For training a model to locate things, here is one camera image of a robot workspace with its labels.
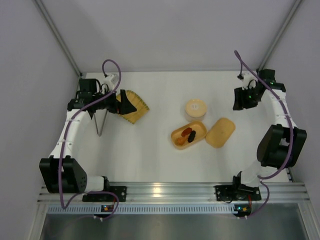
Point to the metal tongs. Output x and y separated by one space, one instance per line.
100 118

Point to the right aluminium frame post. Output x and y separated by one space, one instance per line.
280 32

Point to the aluminium frame post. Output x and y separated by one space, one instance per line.
43 11
280 32

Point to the round beige lid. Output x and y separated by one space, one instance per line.
196 108

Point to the left aluminium frame post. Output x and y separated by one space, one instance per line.
43 11

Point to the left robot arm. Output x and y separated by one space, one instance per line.
61 171

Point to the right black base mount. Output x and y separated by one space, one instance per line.
229 193

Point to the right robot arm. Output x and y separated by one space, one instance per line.
282 143

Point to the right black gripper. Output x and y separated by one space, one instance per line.
244 99

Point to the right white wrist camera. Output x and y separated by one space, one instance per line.
248 80

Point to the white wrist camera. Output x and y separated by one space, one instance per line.
111 80
248 80

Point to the black sea cucumber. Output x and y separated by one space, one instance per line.
191 136

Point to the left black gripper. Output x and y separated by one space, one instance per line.
120 105

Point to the tan rectangular box lid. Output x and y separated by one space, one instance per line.
220 132

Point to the tan rectangular lunch box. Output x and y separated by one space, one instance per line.
188 135

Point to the bamboo fan-shaped tray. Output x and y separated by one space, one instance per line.
141 107

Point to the fried chicken piece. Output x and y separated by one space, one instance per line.
181 140

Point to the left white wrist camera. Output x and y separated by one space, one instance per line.
111 80

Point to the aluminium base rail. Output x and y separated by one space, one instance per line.
206 193

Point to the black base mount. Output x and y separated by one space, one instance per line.
229 193
114 193

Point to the round steel-lined container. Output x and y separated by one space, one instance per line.
195 115

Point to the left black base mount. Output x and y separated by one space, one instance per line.
114 193

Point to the slotted cable duct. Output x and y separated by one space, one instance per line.
130 209

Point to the red-orange food slice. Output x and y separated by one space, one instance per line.
186 131

